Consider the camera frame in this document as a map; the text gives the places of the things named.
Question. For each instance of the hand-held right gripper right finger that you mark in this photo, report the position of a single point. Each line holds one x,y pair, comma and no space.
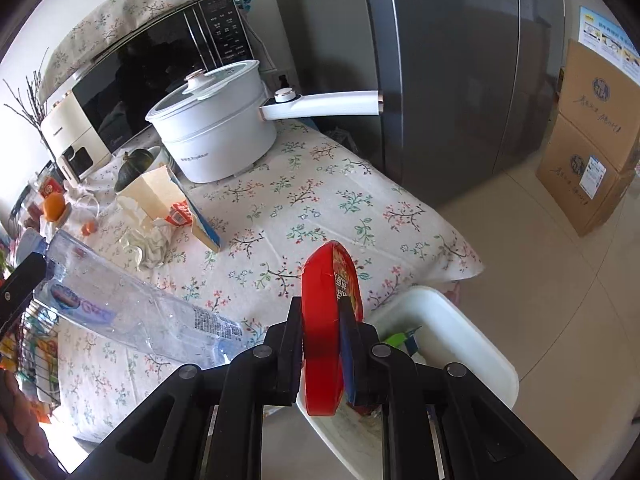
351,375

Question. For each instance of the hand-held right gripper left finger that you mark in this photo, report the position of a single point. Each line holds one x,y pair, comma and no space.
290,360

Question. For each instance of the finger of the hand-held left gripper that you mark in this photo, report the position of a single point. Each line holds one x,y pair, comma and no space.
20,290

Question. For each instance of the red instant noodle bowl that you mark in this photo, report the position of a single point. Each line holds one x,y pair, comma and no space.
322,340

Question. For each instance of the green snack wrapper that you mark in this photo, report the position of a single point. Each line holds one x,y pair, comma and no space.
400,340

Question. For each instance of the white plastic bin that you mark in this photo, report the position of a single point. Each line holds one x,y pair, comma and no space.
450,320

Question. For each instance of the clear plastic bottle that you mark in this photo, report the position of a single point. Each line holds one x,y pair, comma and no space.
150,310

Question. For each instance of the blue carton box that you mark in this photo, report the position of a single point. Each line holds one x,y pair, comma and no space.
207,232

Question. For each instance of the person's left hand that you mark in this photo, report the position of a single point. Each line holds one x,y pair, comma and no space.
25,425

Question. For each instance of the large orange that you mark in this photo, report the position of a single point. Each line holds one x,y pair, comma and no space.
54,206

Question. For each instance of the small orange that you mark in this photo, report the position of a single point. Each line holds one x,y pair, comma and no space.
90,227

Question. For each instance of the glass jar with wooden lid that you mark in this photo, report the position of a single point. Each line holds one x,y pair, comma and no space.
82,215

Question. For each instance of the crumpled white tissue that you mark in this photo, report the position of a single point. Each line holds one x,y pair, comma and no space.
147,245

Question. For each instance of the brown paper bag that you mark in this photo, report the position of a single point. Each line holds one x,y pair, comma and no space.
150,195

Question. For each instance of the white air fryer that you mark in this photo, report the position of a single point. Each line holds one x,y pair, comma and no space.
75,135

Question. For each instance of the dark green pumpkin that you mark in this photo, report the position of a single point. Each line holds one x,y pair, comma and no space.
132,170

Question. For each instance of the red white snack packet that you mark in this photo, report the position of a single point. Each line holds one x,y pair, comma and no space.
177,216

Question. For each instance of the dry twigs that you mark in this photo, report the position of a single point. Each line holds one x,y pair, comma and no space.
27,105

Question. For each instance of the white electric pot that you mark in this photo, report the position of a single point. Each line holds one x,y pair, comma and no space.
215,130

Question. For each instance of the black microwave oven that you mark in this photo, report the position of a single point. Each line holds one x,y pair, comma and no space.
150,80

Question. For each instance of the floral cover cloth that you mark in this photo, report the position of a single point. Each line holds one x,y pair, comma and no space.
125,15

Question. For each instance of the cardboard box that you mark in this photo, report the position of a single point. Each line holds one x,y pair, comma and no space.
600,100
580,185

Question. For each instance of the grey refrigerator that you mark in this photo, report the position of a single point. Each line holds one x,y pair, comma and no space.
440,70

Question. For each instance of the blue paper notice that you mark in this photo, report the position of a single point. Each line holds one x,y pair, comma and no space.
607,35

